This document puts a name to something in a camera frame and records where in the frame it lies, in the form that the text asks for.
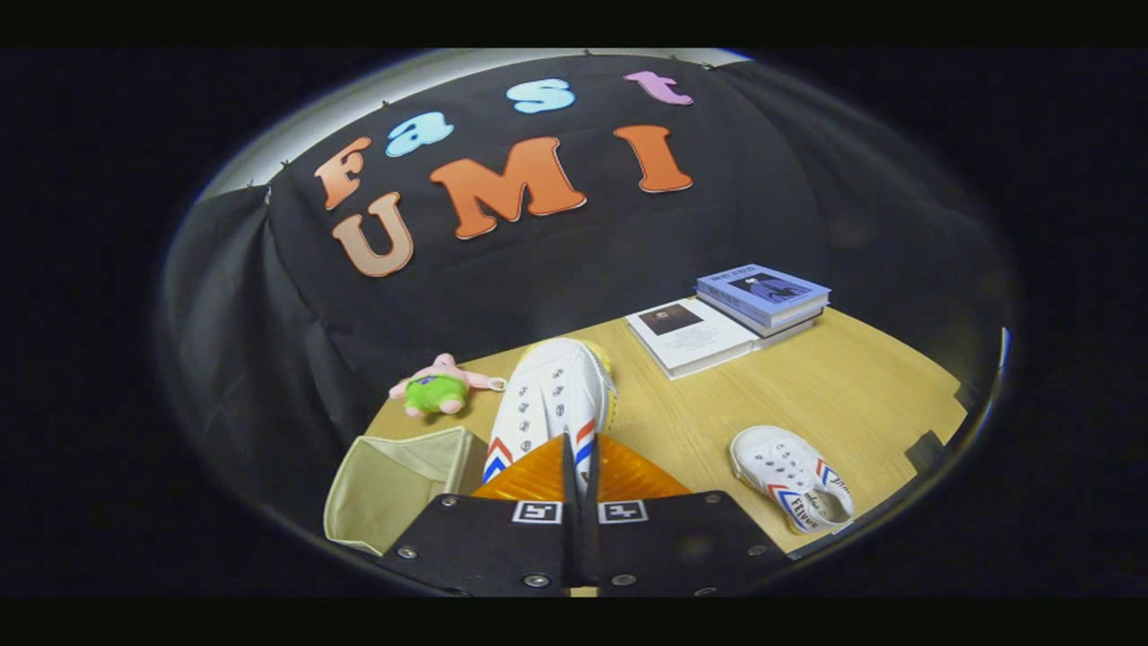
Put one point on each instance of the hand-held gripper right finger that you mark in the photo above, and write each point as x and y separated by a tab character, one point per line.
592	561

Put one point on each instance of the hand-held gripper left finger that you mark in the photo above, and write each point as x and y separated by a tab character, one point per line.
569	561

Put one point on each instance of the white canvas shoe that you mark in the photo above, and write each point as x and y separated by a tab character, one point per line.
552	386
789	475

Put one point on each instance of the beige fabric storage box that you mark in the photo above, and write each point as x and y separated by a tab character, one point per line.
395	484

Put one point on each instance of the yellow fluffy ball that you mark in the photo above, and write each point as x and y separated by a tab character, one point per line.
613	372

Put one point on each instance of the pink and green plush toy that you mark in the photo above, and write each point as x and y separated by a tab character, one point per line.
435	390

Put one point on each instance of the white book with dark picture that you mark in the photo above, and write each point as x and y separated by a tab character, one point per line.
695	336

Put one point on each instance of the grey book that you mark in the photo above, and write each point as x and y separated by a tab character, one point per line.
789	332

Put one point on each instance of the blue book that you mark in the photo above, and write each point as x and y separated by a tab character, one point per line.
762	292

